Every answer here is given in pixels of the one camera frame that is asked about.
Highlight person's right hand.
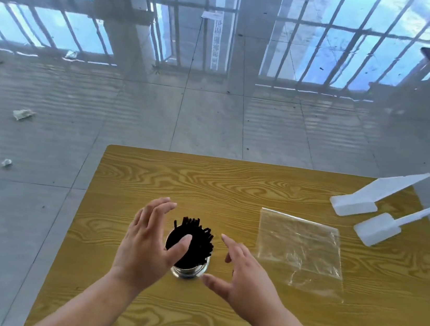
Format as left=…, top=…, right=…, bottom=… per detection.
left=196, top=232, right=296, bottom=326

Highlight person's left hand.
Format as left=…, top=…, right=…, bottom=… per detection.
left=107, top=191, right=198, bottom=300

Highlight steel cylindrical holder cup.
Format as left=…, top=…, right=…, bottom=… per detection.
left=168, top=252, right=211, bottom=283

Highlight bundle of black straws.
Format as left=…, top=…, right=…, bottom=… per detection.
left=162, top=214, right=218, bottom=274

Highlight clear plastic bag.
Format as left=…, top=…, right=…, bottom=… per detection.
left=249, top=207, right=355, bottom=304

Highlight wide white plastic sign holder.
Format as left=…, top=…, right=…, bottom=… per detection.
left=328, top=161, right=430, bottom=228

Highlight narrow white plastic sign holder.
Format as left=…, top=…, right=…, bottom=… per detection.
left=351, top=184, right=430, bottom=255

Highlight large crumpled clear plastic scrap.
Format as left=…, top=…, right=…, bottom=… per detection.
left=12, top=107, right=36, bottom=123

